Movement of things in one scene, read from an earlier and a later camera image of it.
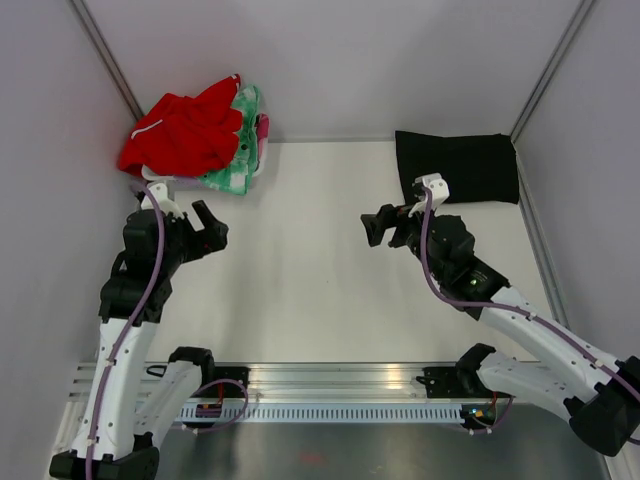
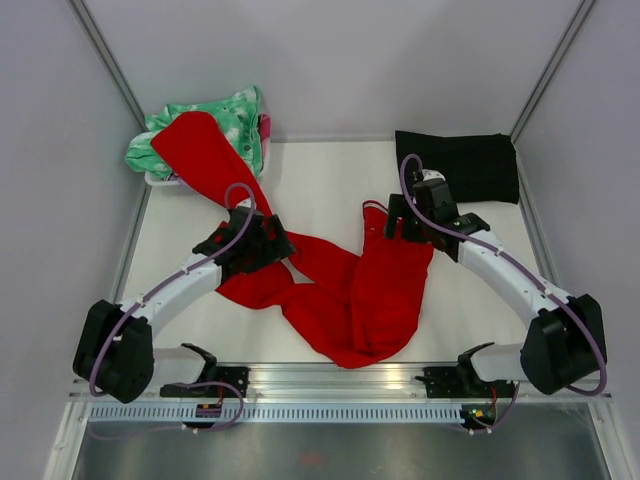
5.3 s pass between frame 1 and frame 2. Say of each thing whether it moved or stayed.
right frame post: stayed
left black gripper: moved
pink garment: stayed
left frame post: stayed
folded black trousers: stayed
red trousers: moved
